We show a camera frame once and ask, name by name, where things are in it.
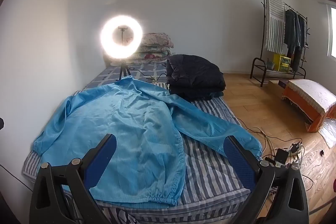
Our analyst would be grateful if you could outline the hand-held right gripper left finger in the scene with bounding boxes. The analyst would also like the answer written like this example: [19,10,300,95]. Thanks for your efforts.
[29,133,117,224]

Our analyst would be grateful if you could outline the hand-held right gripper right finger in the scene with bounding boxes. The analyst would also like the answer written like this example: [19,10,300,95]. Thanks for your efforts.
[223,135,310,224]

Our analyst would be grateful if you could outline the blue jacket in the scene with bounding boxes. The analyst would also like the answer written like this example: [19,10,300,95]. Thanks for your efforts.
[32,76,263,207]

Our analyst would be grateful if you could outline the stack of folded clothes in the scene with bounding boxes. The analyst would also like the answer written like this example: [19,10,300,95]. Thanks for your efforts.
[166,54,227,102]

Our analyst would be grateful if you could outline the black clothes rack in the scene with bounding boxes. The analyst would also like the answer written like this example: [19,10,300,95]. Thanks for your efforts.
[250,0,310,87]

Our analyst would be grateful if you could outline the dark hanging clothes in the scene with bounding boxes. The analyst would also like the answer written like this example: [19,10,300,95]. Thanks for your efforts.
[283,9,308,72]

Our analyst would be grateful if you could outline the striped blanket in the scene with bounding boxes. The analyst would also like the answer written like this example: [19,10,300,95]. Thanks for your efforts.
[22,82,263,224]

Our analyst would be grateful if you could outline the black power adapter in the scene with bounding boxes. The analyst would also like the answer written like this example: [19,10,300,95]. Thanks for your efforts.
[274,148,289,164]

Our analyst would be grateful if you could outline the white power strip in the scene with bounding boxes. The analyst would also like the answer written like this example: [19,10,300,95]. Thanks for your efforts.
[288,142,304,155]

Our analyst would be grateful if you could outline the checked bed sheet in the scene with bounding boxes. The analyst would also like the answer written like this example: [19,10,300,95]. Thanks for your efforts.
[88,62,174,89]

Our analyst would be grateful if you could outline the black tripod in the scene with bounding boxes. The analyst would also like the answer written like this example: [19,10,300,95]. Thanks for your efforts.
[115,58,132,81]

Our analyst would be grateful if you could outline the orange box with white cover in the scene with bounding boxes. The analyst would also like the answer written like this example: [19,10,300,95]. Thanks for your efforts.
[282,79,336,133]

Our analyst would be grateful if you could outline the yellow crate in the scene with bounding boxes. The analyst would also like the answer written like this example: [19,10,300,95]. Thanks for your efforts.
[273,53,292,73]

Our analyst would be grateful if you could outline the red floral folded quilt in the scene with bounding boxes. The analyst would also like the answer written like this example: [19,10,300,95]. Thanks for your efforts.
[131,46,172,61]

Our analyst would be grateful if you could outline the pale floral folded quilt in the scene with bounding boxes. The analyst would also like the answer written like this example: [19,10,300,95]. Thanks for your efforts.
[140,32,174,48]

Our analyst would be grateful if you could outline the striped towel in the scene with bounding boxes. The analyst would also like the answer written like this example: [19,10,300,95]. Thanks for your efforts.
[265,0,286,54]

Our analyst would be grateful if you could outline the window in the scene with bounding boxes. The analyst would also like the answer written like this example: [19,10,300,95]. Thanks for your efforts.
[326,4,336,58]

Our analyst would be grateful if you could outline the tangle of floor cables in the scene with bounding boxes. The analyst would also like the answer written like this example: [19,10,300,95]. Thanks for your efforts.
[236,116,315,191]

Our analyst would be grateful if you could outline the black ring light cable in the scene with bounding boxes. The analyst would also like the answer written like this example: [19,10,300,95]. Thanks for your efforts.
[131,69,168,83]

